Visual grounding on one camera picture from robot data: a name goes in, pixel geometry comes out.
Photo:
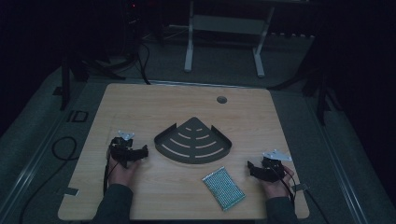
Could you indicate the black metal stand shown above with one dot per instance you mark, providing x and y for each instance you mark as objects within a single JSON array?
[
  {"x": 320, "y": 99},
  {"x": 67, "y": 81}
]

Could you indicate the person's left hand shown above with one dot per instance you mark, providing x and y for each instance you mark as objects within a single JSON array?
[{"x": 121, "y": 174}]

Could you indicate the light blue perforated plate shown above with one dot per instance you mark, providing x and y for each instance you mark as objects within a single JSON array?
[{"x": 223, "y": 188}]

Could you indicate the grey tape piece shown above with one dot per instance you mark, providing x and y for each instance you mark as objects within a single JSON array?
[
  {"x": 71, "y": 191},
  {"x": 300, "y": 187}
]

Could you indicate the person's right hand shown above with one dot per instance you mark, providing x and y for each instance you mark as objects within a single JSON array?
[{"x": 277, "y": 188}]

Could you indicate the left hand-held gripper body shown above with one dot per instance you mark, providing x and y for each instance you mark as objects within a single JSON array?
[{"x": 122, "y": 150}]

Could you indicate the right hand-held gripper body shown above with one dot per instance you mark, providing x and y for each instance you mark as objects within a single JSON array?
[{"x": 272, "y": 168}]

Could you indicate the dark grey corner shelf rack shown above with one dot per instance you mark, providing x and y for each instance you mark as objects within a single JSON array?
[{"x": 193, "y": 144}]

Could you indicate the white metal table frame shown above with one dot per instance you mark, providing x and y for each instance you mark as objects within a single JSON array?
[{"x": 227, "y": 34}]

